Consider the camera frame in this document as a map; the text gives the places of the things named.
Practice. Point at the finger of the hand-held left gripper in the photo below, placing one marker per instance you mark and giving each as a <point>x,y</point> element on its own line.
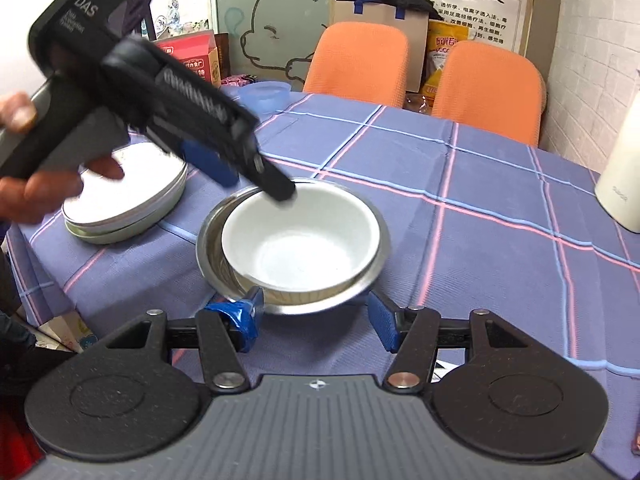
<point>272,182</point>
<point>212,162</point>

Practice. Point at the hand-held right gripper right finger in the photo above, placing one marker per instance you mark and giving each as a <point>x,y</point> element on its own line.
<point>382,322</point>

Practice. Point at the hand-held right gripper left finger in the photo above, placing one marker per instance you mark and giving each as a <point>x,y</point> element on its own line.
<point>240,317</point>

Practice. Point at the steel bowl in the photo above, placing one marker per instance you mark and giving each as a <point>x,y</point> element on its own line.
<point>295,305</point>

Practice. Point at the white bowl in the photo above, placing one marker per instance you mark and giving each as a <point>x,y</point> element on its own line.
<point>300,240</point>

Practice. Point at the white plate with patterned rim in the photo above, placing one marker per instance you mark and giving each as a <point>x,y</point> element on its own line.
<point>135,185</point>

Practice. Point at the green plate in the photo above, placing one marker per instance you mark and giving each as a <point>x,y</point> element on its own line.
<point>107,237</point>

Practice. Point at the person's left hand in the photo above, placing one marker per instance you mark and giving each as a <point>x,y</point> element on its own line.
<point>45,197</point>

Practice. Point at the red cracker box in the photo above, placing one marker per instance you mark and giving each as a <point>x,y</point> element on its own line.
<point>195,57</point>

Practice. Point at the blue plastic container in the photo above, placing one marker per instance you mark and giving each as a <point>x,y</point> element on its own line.
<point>265,95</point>

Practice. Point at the blue plaid tablecloth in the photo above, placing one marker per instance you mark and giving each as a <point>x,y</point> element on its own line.
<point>475,240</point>

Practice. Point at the orange chair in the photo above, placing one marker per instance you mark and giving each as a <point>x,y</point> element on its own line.
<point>487,92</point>
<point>357,60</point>

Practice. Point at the glass panel with cat drawing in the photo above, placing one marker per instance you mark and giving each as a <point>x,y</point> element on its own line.
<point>270,20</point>

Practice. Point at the brown paper bag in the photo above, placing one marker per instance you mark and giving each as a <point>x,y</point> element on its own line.
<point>380,17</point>

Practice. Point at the yellow snack bag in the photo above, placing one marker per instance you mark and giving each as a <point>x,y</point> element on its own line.
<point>442,50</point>

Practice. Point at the person's dark clothing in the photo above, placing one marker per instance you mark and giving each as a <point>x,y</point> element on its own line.
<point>15,360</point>

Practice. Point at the white thermos jug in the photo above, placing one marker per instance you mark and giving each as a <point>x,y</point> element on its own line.
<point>620,180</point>

